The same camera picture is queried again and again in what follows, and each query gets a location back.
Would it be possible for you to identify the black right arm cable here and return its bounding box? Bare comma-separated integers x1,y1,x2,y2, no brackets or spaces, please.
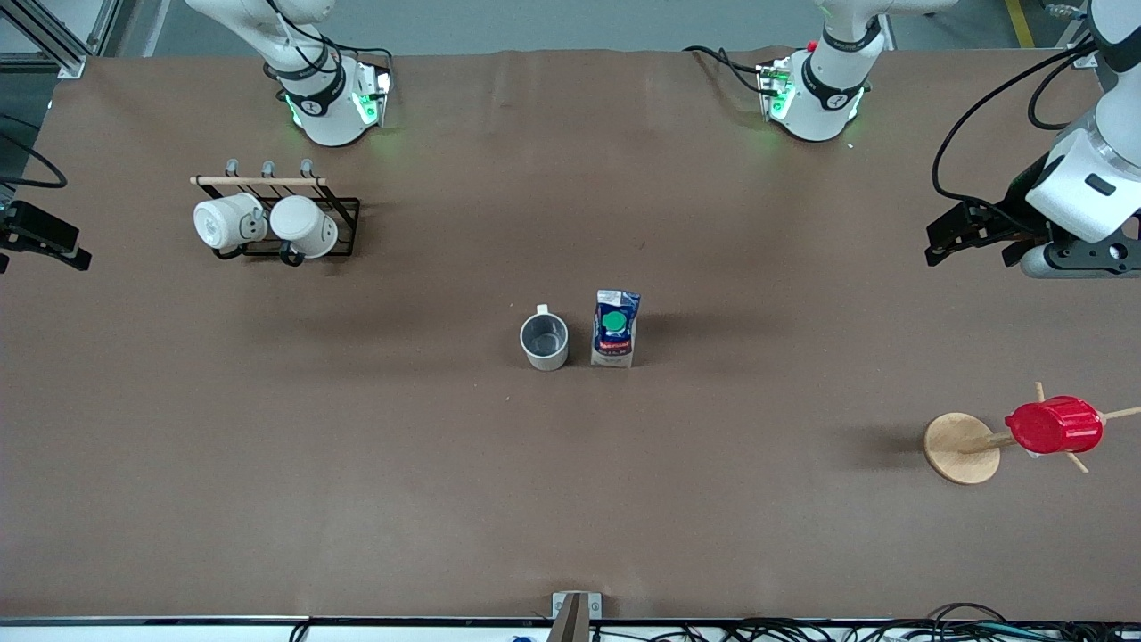
0,138,70,191

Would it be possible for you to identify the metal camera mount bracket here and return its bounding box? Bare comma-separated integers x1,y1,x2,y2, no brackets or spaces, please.
546,591,603,642

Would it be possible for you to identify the black wire mug rack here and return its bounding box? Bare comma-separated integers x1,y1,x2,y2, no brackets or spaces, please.
190,159,362,267

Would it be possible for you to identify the black left base cable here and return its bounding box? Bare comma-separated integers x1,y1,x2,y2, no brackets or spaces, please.
684,45,769,97

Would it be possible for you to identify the plain white mug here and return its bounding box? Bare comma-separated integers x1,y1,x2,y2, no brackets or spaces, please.
269,195,340,261

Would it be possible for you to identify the black right base cable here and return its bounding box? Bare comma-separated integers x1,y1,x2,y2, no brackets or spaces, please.
321,40,395,77

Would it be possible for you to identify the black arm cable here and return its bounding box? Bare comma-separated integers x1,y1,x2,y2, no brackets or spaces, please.
0,138,70,191
931,36,1104,215

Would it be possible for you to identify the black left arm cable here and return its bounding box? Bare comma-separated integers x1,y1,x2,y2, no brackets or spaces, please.
931,36,1104,215

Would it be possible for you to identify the blue white milk carton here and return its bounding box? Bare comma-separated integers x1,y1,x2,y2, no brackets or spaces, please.
590,289,642,369

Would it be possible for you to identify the wooden mug tree stand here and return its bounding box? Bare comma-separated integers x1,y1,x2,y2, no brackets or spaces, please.
923,382,1141,486

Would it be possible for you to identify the brown table cover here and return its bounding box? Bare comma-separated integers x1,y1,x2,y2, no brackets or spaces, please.
0,48,1141,621

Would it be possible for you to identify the white mug with face print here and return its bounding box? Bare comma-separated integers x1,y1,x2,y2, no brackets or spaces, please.
193,192,268,252

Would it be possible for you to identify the black base cable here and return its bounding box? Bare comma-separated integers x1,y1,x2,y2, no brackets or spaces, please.
321,40,395,77
684,45,769,97

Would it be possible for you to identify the beige mug with grey inside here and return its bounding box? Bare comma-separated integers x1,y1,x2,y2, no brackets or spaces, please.
520,304,571,372

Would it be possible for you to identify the black cable bundle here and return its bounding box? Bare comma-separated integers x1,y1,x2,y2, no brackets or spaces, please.
588,603,1141,642

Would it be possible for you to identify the red ribbed plastic cup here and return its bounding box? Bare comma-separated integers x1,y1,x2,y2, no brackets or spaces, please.
1005,396,1105,456

